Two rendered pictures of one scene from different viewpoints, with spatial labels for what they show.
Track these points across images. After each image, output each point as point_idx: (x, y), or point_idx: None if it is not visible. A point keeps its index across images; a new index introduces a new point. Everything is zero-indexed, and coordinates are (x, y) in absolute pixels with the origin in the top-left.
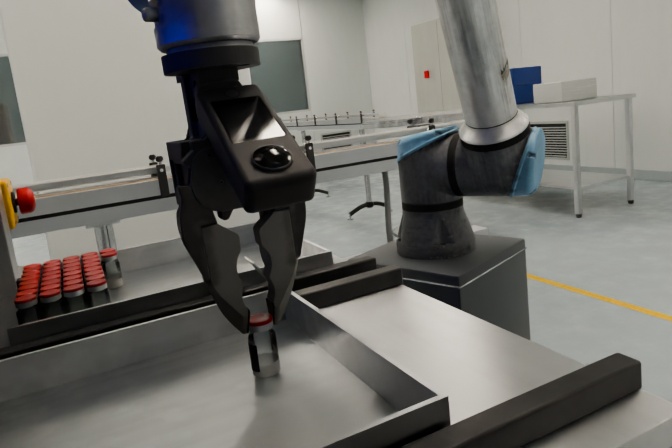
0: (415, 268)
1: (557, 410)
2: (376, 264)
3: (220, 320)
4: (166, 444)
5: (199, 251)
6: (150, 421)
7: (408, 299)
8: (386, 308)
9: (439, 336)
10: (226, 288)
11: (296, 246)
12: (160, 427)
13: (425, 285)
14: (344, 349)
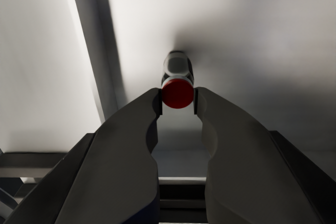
0: (4, 205)
1: None
2: (17, 191)
3: (187, 163)
4: None
5: (309, 179)
6: (298, 48)
7: (3, 124)
8: (30, 120)
9: None
10: (233, 115)
11: (85, 147)
12: (296, 31)
13: (6, 189)
14: (94, 31)
